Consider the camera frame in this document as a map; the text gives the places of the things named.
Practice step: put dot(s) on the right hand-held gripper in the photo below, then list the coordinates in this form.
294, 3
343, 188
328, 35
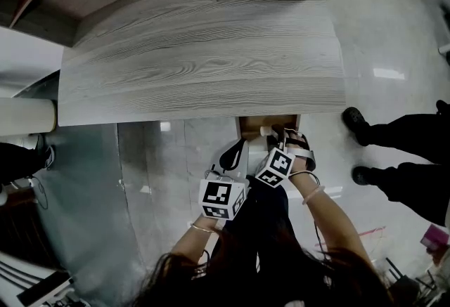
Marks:
276, 166

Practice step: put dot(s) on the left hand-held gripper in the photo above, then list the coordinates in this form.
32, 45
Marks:
219, 198

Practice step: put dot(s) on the white ball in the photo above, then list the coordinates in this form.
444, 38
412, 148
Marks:
266, 130

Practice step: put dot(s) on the brown wooden drawer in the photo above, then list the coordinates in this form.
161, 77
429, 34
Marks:
251, 126

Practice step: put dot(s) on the person's right forearm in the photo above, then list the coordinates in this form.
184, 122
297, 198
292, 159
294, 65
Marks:
330, 225

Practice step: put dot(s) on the person's left forearm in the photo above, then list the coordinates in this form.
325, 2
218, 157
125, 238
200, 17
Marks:
191, 242

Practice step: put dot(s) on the person's dark trousers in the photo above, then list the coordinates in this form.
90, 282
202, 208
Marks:
263, 207

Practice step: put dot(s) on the grey wooden desk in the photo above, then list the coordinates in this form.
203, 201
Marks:
197, 66

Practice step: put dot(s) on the pink box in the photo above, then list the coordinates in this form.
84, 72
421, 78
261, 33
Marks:
436, 237

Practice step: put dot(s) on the white cylindrical pedestal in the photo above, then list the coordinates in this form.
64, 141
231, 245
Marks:
24, 116

